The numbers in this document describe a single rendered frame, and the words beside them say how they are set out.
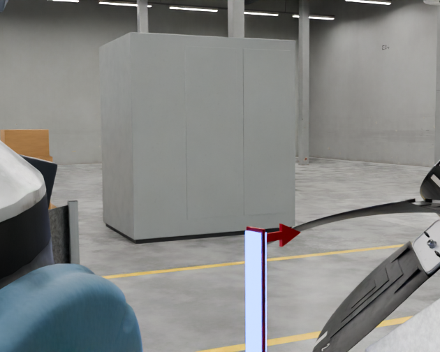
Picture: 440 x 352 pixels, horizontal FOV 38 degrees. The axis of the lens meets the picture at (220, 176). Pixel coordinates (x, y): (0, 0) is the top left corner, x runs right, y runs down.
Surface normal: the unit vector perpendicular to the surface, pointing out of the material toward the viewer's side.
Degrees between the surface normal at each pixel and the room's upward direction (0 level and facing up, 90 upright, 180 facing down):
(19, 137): 90
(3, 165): 44
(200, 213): 90
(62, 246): 90
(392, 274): 51
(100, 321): 97
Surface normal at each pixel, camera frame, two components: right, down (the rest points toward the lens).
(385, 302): -0.73, -0.64
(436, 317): -0.22, -0.50
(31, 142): 0.43, 0.07
